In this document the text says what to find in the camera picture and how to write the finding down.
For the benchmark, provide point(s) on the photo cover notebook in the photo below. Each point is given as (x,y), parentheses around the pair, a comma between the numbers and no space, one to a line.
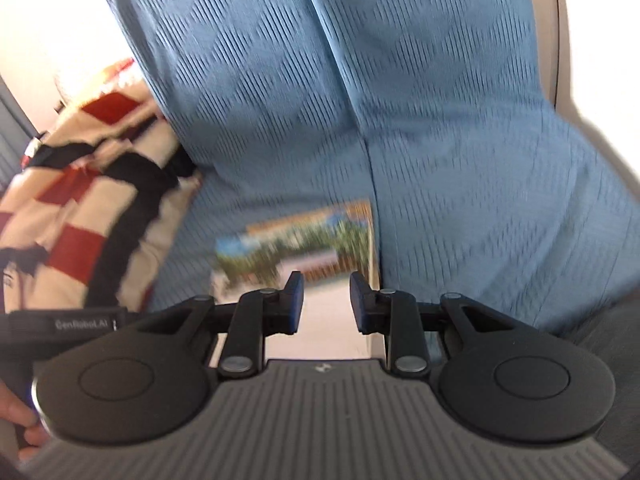
(300,255)

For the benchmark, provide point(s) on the blue textured sofa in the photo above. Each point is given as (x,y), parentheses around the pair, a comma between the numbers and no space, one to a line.
(350,85)

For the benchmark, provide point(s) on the red white black checkered blanket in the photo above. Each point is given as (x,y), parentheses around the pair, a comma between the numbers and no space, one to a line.
(90,185)

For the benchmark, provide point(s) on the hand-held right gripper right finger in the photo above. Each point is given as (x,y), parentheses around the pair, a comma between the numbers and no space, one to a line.
(357,305)

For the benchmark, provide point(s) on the white cabinet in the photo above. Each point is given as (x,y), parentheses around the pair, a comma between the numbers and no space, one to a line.
(560,35)

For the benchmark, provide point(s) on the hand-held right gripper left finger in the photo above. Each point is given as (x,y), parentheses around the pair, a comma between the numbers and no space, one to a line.
(295,302)

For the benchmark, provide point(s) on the grey blue panel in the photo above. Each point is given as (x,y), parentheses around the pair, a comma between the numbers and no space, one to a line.
(15,125)

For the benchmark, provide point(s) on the person's left hand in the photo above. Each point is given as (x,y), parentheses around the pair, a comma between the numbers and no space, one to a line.
(20,410)

